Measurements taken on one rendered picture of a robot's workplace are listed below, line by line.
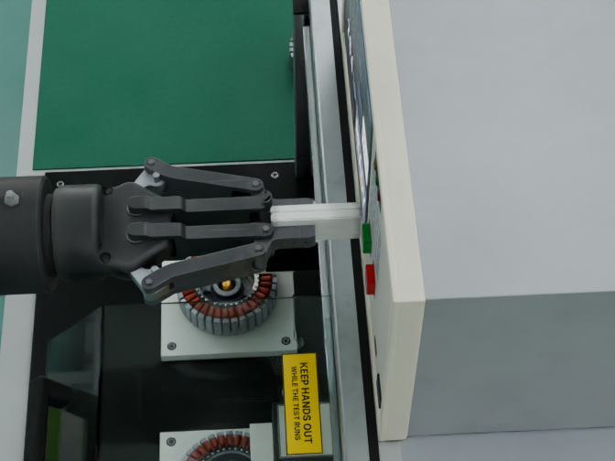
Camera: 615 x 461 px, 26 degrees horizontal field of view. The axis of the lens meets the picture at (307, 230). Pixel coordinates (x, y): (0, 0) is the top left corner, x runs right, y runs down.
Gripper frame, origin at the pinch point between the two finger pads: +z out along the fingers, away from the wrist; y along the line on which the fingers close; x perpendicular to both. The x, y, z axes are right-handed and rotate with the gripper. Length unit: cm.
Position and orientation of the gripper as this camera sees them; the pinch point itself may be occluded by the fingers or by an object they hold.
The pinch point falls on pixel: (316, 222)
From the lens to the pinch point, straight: 104.3
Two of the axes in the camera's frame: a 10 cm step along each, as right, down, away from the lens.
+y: 0.5, 8.2, -5.7
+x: 0.0, -5.8, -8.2
